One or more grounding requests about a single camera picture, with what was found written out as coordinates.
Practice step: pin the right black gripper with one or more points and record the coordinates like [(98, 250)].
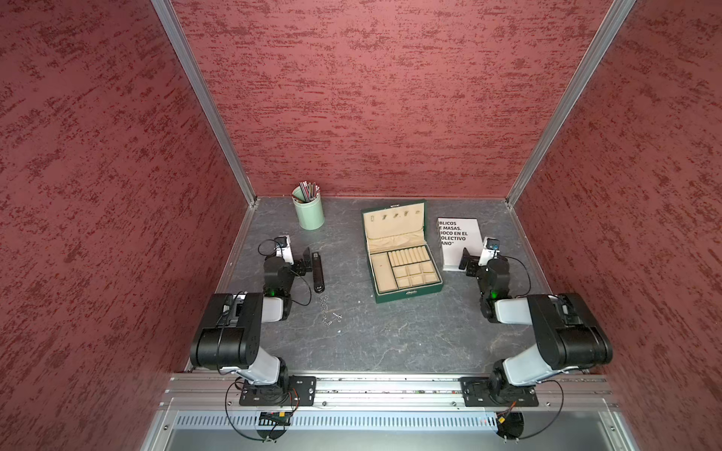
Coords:
[(472, 260)]

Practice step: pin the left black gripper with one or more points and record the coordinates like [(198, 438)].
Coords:
[(299, 264)]

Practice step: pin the green jewelry box beige lining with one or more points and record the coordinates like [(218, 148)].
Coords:
[(401, 262)]

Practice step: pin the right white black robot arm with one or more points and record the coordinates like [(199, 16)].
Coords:
[(567, 335)]

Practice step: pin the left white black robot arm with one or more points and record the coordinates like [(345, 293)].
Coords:
[(228, 339)]

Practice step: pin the white printed paper sheet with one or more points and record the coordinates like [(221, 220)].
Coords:
[(457, 234)]

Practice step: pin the mint green pencil cup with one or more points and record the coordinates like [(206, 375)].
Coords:
[(310, 214)]

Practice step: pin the coloured pencils bundle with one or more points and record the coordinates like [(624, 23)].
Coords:
[(308, 191)]

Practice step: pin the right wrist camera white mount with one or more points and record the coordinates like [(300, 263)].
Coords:
[(490, 248)]

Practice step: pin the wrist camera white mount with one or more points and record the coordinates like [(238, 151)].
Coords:
[(283, 248), (490, 248)]

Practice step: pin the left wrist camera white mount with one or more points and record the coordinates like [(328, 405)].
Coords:
[(283, 248)]

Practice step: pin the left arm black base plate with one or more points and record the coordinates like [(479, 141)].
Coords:
[(292, 392)]

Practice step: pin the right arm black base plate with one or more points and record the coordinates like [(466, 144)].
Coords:
[(492, 392)]

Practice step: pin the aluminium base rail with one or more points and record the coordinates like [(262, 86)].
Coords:
[(403, 392)]

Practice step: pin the left aluminium corner post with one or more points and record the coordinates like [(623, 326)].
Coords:
[(181, 46)]

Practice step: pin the aluminium corner post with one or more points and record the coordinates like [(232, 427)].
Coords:
[(602, 40), (181, 46)]

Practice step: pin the right aluminium corner post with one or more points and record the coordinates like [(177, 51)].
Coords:
[(602, 40)]

